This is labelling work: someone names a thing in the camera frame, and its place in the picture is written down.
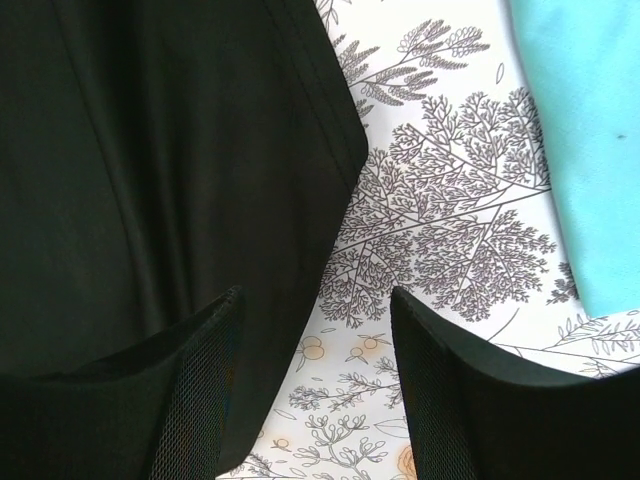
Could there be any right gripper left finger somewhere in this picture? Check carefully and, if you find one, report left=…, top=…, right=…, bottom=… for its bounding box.
left=1, top=288, right=244, bottom=480

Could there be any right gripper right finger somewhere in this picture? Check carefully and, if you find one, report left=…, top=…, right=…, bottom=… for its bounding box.
left=390, top=288, right=639, bottom=480

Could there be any black t shirt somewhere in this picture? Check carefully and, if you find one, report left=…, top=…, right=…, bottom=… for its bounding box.
left=1, top=1, right=367, bottom=477

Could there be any floral table mat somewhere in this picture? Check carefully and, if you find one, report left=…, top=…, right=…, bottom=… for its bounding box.
left=230, top=1, right=639, bottom=479

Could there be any teal folded shirt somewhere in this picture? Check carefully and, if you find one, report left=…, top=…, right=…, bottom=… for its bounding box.
left=510, top=0, right=639, bottom=316

